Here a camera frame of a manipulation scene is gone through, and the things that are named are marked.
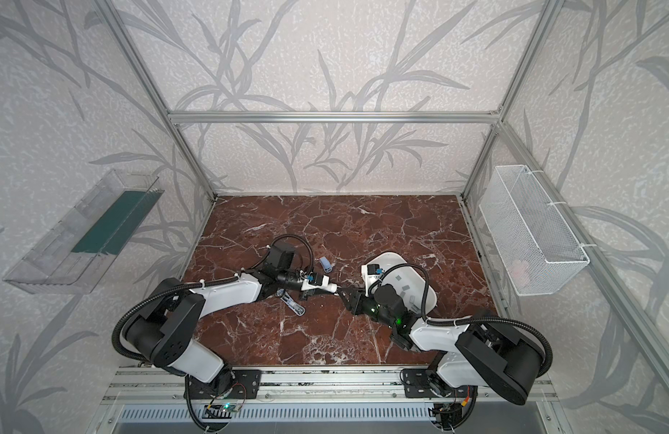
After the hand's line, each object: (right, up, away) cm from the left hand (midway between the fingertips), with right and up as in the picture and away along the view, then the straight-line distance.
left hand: (334, 278), depth 83 cm
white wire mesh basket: (+48, +11, -22) cm, 54 cm away
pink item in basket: (+51, +4, -9) cm, 52 cm away
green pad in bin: (-51, +16, -20) cm, 57 cm away
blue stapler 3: (-3, +2, -13) cm, 14 cm away
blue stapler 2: (-4, +2, +11) cm, 12 cm away
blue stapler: (-16, -9, +6) cm, 19 cm away
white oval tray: (+25, -3, +11) cm, 28 cm away
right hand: (+2, -2, -1) cm, 3 cm away
